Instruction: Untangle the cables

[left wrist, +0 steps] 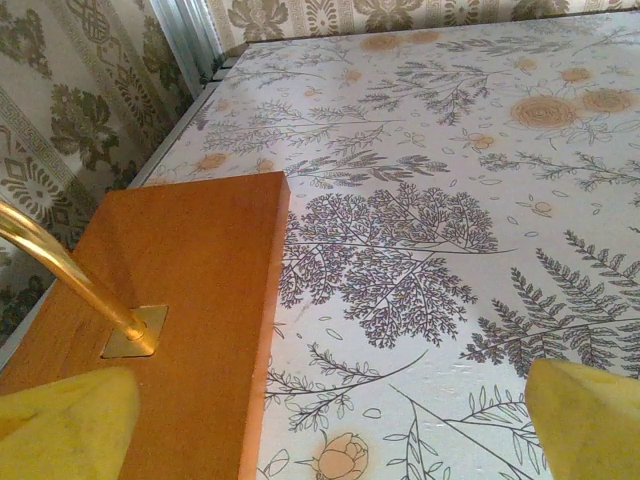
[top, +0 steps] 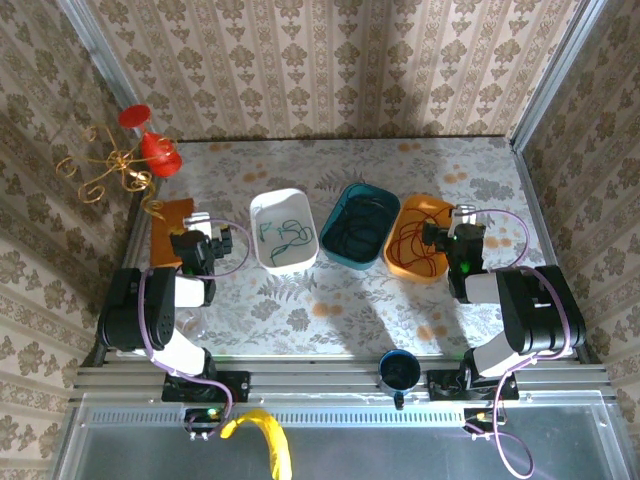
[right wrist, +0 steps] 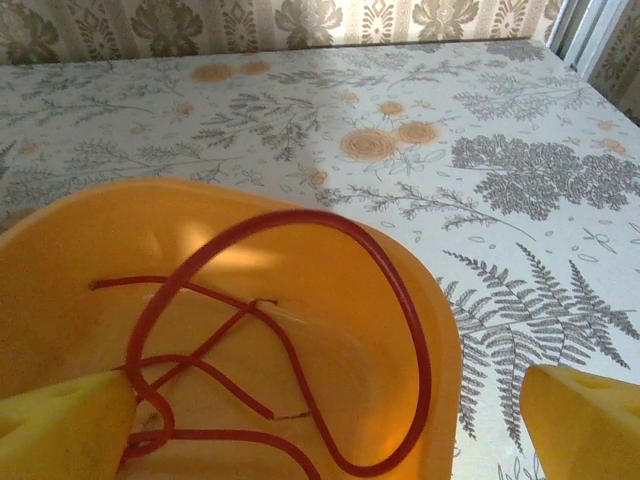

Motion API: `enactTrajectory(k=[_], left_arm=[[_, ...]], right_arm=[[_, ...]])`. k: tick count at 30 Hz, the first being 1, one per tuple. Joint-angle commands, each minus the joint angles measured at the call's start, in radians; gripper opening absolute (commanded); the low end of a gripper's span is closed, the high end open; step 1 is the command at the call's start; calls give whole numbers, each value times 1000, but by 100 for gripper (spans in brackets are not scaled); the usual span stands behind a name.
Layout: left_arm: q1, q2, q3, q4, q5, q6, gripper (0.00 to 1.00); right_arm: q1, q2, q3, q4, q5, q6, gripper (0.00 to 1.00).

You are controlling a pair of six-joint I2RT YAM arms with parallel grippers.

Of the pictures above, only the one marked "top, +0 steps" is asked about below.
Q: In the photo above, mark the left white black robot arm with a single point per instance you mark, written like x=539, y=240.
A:
x=190, y=292

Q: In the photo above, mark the orange wooden board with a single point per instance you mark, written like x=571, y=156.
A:
x=165, y=245

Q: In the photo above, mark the orange plastic tray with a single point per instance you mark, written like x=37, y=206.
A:
x=415, y=205

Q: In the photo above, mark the white plastic tray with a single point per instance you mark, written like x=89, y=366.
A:
x=287, y=205

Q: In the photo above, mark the clear plastic glass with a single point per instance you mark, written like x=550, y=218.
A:
x=191, y=326

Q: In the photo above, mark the teal plastic tray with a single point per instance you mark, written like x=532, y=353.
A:
x=332, y=235

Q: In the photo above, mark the red plastic goblet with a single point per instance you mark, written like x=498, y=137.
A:
x=160, y=152

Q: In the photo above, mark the blue metal mug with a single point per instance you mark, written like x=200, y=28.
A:
x=399, y=372

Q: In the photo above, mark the left controller board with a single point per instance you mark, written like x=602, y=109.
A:
x=202, y=417

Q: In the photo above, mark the yellow banana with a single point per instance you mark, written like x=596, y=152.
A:
x=272, y=435

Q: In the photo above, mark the perforated metal trough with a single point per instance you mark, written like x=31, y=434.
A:
x=375, y=450

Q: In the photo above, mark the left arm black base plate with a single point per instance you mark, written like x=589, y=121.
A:
x=235, y=385

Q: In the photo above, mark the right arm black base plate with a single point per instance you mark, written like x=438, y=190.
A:
x=442, y=387

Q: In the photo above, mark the aluminium front frame rail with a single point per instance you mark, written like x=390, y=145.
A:
x=310, y=375

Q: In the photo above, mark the right aluminium corner post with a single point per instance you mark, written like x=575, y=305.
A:
x=555, y=75

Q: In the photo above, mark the aluminium corner post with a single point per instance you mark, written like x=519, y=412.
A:
x=555, y=75
x=100, y=55

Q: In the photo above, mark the left aluminium corner post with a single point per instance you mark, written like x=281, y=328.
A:
x=100, y=55

